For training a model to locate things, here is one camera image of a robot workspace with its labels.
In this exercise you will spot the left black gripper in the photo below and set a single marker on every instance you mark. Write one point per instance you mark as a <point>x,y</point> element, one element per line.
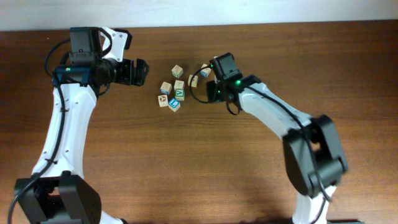
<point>127,76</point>

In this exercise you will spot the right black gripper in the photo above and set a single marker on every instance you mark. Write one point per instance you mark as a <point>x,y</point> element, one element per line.
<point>211,97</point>

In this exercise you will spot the blue D block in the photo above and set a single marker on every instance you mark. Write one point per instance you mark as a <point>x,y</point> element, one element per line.
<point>205,70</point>

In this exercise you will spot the yellow-edged picture block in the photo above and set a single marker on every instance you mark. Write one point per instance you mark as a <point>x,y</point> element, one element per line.
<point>193,80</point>

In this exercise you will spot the green V block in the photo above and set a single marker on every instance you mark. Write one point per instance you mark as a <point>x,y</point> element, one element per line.
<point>180,94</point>

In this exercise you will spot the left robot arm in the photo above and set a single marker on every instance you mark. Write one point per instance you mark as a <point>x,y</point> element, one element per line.
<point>56,191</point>

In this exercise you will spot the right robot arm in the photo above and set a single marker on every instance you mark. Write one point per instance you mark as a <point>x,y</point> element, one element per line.
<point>314,157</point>

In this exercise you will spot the pretzel picture block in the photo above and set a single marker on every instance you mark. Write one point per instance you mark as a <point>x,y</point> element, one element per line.
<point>166,88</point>

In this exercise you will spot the soccer ball block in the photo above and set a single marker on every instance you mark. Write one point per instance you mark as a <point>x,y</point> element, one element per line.
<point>163,100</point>

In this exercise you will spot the green-edged picture block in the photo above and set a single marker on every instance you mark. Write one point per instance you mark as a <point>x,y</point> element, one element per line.
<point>177,71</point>

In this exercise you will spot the green N block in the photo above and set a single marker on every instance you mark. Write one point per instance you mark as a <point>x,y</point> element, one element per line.
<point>179,85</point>

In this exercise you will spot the blue L block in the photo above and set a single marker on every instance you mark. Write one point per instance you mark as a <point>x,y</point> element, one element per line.
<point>174,104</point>

